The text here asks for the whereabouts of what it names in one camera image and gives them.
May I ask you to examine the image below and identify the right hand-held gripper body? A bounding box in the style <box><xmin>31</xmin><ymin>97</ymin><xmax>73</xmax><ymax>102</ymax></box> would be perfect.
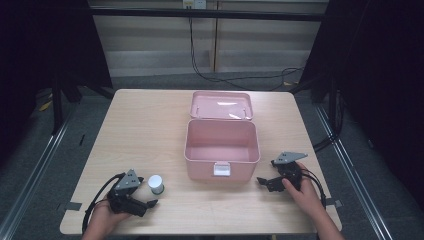
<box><xmin>270</xmin><ymin>151</ymin><xmax>309</xmax><ymax>193</ymax></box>

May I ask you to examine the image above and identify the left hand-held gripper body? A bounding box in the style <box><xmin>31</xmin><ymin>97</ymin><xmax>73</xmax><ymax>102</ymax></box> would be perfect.
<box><xmin>107</xmin><ymin>168</ymin><xmax>149</xmax><ymax>218</ymax></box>

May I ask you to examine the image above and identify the small white cup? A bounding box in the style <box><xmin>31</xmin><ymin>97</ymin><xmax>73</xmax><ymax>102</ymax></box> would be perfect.
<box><xmin>147</xmin><ymin>174</ymin><xmax>166</xmax><ymax>196</ymax></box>

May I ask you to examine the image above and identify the person's right hand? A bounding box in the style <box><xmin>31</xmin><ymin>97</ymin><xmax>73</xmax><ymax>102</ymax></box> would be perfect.
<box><xmin>281</xmin><ymin>162</ymin><xmax>327</xmax><ymax>218</ymax></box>

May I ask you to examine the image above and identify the person's left hand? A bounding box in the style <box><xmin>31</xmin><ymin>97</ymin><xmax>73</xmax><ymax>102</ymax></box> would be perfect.
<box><xmin>87</xmin><ymin>196</ymin><xmax>133</xmax><ymax>235</ymax></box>

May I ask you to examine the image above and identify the pink plastic storage box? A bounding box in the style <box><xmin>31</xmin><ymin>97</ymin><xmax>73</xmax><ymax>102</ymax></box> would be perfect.
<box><xmin>183</xmin><ymin>90</ymin><xmax>262</xmax><ymax>184</ymax></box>

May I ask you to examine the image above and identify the black metal stand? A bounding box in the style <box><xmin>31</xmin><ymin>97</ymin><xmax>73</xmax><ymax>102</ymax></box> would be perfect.
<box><xmin>50</xmin><ymin>75</ymin><xmax>65</xmax><ymax>136</ymax></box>
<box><xmin>327</xmin><ymin>73</ymin><xmax>340</xmax><ymax>135</ymax></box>

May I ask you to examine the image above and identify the black curtain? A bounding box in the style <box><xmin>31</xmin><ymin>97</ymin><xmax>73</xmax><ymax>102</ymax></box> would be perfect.
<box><xmin>289</xmin><ymin>0</ymin><xmax>424</xmax><ymax>203</ymax></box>
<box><xmin>0</xmin><ymin>0</ymin><xmax>114</xmax><ymax>168</ymax></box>

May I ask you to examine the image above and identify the black horizontal bar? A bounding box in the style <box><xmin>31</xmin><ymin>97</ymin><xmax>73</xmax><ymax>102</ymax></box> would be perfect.
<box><xmin>89</xmin><ymin>7</ymin><xmax>325</xmax><ymax>23</ymax></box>

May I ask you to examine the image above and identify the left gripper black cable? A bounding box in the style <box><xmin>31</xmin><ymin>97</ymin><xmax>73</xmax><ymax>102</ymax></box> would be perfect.
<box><xmin>81</xmin><ymin>172</ymin><xmax>127</xmax><ymax>235</ymax></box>

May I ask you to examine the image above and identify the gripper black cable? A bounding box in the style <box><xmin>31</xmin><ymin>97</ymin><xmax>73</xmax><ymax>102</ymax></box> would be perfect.
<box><xmin>299</xmin><ymin>167</ymin><xmax>328</xmax><ymax>210</ymax></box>
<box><xmin>81</xmin><ymin>172</ymin><xmax>127</xmax><ymax>235</ymax></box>

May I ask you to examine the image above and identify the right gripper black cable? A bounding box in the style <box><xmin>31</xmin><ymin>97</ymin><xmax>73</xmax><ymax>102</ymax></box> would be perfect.
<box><xmin>299</xmin><ymin>167</ymin><xmax>328</xmax><ymax>210</ymax></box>

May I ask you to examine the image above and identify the bundle of black cables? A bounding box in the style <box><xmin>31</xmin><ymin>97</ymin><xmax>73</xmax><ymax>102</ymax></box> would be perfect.
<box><xmin>312</xmin><ymin>91</ymin><xmax>346</xmax><ymax>152</ymax></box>

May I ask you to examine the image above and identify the metal floor rail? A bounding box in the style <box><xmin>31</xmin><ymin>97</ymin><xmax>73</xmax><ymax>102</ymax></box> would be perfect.
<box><xmin>0</xmin><ymin>108</ymin><xmax>78</xmax><ymax>240</ymax></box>
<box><xmin>314</xmin><ymin>103</ymin><xmax>396</xmax><ymax>240</ymax></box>

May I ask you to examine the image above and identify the long black floor cable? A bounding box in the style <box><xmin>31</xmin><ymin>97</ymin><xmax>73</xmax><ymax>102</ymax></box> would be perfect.
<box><xmin>188</xmin><ymin>16</ymin><xmax>305</xmax><ymax>92</ymax></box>

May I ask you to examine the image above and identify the white wall socket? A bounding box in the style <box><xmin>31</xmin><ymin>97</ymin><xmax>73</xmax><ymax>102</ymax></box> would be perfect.
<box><xmin>181</xmin><ymin>0</ymin><xmax>208</xmax><ymax>10</ymax></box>

